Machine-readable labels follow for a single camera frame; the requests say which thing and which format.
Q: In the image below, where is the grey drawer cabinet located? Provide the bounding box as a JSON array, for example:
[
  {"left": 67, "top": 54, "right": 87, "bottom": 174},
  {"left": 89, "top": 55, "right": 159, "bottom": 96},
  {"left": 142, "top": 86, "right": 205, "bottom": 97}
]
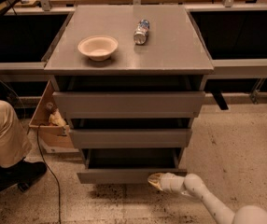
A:
[{"left": 41, "top": 5, "right": 215, "bottom": 161}]

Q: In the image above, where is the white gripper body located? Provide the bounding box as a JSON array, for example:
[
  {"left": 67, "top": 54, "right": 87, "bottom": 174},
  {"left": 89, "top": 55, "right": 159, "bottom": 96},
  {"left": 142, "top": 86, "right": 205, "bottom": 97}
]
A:
[{"left": 161, "top": 173, "right": 185, "bottom": 193}]

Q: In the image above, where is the small doll in crate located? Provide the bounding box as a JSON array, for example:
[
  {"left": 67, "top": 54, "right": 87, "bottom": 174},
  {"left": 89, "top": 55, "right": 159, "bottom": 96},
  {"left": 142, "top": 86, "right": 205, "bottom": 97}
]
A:
[{"left": 45, "top": 102, "right": 66, "bottom": 127}]

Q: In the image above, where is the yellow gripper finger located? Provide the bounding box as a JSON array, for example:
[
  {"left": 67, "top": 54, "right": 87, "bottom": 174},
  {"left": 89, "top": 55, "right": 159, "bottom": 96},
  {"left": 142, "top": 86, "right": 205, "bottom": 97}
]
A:
[{"left": 148, "top": 173, "right": 163, "bottom": 191}]

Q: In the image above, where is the grey bottom drawer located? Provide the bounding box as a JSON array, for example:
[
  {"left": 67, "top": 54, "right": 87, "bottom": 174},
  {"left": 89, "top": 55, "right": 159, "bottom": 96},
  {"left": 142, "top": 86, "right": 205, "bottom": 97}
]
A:
[{"left": 77, "top": 147, "right": 187, "bottom": 184}]

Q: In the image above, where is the black shoe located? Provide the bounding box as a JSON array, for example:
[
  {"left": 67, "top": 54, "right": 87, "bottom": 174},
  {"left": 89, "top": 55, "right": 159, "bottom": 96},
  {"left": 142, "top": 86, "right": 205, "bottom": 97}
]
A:
[{"left": 0, "top": 160, "right": 47, "bottom": 188}]

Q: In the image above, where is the grey middle drawer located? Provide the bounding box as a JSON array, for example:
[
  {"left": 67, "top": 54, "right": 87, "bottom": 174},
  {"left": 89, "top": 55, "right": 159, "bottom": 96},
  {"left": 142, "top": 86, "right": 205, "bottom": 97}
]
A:
[{"left": 69, "top": 118, "right": 192, "bottom": 148}]

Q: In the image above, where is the person's beige trouser leg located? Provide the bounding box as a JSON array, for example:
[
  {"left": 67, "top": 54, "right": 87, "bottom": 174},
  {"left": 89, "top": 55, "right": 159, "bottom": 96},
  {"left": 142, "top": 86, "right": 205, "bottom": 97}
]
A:
[{"left": 0, "top": 100, "right": 32, "bottom": 168}]

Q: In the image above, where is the grey drawer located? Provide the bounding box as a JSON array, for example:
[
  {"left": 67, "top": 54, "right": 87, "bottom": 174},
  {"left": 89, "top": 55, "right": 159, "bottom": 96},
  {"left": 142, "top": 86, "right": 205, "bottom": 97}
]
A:
[
  {"left": 77, "top": 147, "right": 187, "bottom": 184},
  {"left": 52, "top": 77, "right": 206, "bottom": 119},
  {"left": 69, "top": 118, "right": 192, "bottom": 148}
]

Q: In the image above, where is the black floor cable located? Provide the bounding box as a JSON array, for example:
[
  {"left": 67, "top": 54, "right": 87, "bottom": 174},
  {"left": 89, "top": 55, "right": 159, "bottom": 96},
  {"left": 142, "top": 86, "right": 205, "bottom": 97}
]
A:
[{"left": 35, "top": 122, "right": 63, "bottom": 224}]

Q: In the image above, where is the beige paper bowl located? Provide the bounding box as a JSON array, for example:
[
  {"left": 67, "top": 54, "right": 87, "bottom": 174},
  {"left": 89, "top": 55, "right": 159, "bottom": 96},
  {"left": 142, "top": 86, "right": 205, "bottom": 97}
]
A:
[{"left": 77, "top": 35, "right": 119, "bottom": 62}]

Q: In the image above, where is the grey metal rail frame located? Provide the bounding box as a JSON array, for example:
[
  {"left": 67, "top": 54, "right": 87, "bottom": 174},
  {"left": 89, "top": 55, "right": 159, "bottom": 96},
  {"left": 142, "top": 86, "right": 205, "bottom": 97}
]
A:
[{"left": 0, "top": 6, "right": 267, "bottom": 79}]

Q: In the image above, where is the crushed soda can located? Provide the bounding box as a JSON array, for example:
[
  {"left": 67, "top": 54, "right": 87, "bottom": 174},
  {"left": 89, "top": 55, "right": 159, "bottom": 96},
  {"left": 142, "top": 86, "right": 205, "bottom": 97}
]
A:
[{"left": 133, "top": 19, "right": 149, "bottom": 45}]

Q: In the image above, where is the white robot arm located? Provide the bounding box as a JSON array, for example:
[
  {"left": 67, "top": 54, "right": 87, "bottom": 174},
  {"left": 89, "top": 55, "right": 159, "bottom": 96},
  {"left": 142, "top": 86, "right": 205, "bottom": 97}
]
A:
[{"left": 148, "top": 173, "right": 267, "bottom": 224}]

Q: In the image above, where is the grey top drawer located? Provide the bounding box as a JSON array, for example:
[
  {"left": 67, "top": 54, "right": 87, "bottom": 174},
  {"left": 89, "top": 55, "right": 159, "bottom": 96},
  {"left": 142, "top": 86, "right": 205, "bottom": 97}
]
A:
[{"left": 52, "top": 77, "right": 206, "bottom": 119}]

